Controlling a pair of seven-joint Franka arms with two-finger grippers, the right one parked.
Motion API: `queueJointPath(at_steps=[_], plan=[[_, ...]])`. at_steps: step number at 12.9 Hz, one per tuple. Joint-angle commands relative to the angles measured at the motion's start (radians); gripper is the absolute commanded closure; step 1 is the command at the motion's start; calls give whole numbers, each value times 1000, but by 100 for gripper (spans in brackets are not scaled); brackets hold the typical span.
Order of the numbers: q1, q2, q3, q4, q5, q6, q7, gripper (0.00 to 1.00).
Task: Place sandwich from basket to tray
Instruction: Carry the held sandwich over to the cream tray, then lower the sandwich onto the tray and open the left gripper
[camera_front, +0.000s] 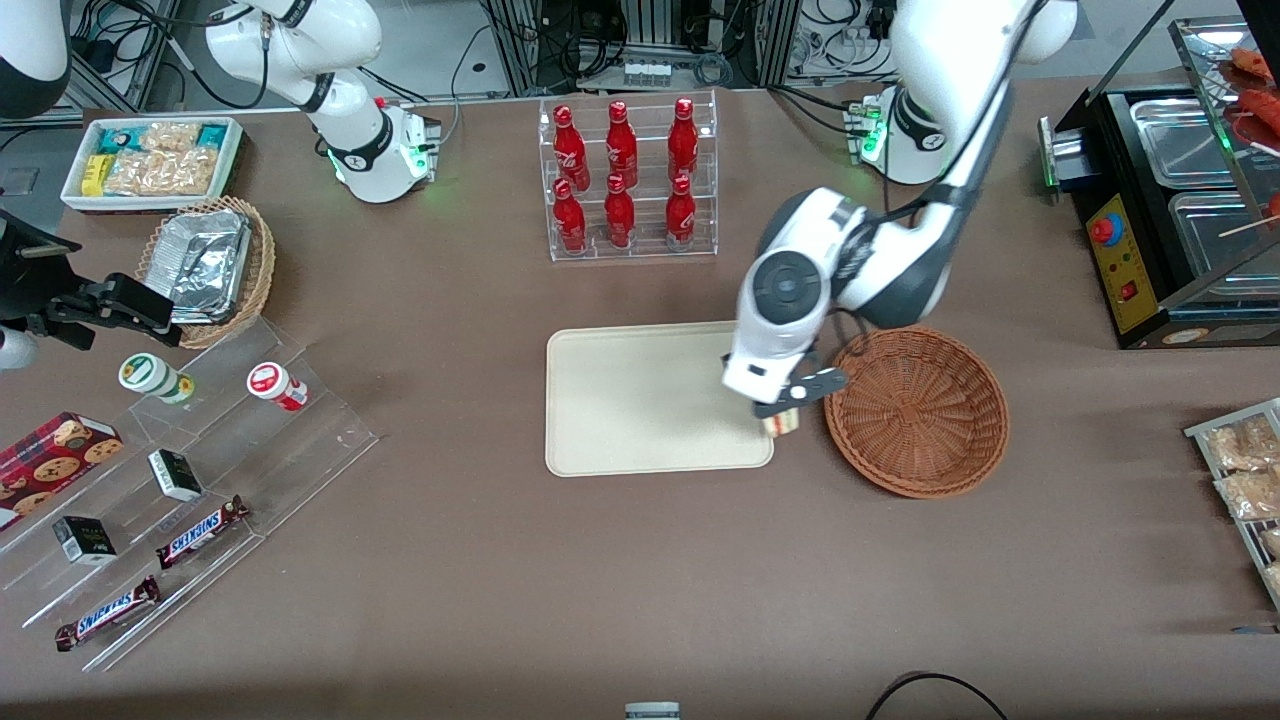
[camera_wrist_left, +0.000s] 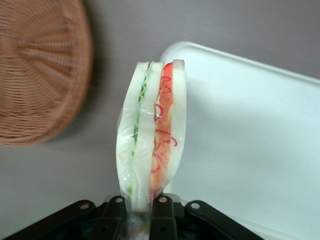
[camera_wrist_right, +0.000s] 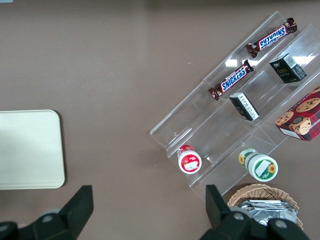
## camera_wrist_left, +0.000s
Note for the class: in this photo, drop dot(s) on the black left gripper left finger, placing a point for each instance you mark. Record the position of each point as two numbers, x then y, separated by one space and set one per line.
110 220

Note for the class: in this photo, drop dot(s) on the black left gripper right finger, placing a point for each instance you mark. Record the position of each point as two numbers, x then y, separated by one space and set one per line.
170 220

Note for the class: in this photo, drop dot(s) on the triangle sandwich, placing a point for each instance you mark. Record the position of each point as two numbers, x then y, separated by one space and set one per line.
145 130

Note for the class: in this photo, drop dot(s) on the beige plastic tray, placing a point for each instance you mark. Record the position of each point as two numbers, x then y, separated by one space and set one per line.
250 125

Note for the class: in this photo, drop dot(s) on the round brown wicker basket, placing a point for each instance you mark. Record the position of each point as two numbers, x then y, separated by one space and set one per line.
37 75

